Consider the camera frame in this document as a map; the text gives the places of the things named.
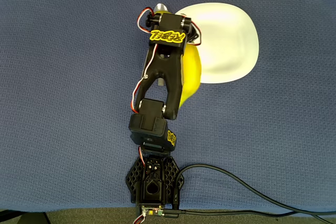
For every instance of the yellow banana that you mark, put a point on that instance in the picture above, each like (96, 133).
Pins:
(191, 72)

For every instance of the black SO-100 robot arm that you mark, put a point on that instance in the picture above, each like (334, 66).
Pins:
(149, 121)

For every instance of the white square plate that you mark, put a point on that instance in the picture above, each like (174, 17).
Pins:
(231, 45)

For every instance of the blue woven cloth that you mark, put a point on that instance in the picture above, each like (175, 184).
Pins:
(52, 51)

